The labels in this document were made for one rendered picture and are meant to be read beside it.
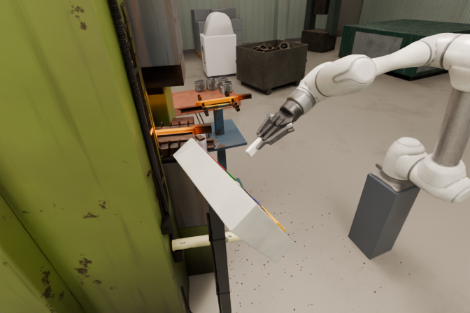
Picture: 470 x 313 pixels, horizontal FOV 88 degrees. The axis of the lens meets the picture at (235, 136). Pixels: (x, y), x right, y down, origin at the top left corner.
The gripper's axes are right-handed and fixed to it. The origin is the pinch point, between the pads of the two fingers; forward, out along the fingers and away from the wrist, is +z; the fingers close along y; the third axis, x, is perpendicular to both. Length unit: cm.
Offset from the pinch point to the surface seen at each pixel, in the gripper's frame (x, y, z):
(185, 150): 16.5, 3.8, 17.3
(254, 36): -310, 635, -369
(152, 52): 35.0, 34.5, 2.3
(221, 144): -51, 70, 2
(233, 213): 16.6, -24.5, 18.3
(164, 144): -3, 44, 25
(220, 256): -13.8, -11.2, 33.6
